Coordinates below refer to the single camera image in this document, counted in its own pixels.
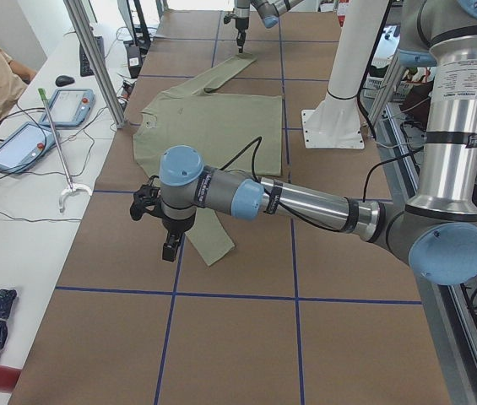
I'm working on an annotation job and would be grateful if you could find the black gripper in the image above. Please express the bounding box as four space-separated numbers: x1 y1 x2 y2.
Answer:
161 202 196 262
224 0 250 53

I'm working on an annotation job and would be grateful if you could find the olive green long-sleeve shirt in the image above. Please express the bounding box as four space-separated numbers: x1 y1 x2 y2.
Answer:
133 53 282 265

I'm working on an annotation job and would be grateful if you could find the black power adapter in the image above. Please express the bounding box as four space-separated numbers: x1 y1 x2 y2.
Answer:
126 44 143 78

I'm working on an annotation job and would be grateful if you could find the metal reacher grabber tool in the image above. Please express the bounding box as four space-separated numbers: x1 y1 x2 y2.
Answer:
38 88 93 213

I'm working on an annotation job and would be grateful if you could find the black keyboard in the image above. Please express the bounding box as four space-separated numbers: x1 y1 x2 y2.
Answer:
79 35 106 78

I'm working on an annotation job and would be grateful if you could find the far teach pendant tablet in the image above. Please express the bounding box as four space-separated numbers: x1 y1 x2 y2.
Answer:
47 89 95 129

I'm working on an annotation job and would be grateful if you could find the teach pendant tablet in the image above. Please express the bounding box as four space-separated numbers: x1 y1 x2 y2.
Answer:
0 122 55 173
47 89 95 129

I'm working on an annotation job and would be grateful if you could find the near teach pendant tablet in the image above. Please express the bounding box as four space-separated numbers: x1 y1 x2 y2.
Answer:
0 122 55 173

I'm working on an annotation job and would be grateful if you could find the black computer mouse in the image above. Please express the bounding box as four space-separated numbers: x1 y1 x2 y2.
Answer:
55 75 75 87

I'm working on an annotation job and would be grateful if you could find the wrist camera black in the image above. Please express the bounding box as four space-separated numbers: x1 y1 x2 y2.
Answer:
129 184 163 221

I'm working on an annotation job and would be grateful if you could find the white camera mast base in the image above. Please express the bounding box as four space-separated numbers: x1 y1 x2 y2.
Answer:
302 0 390 149

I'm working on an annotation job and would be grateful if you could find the aluminium frame post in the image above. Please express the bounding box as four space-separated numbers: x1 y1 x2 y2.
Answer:
63 0 126 129

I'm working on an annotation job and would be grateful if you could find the black table cable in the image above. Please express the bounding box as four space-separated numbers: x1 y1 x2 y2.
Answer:
0 100 108 222

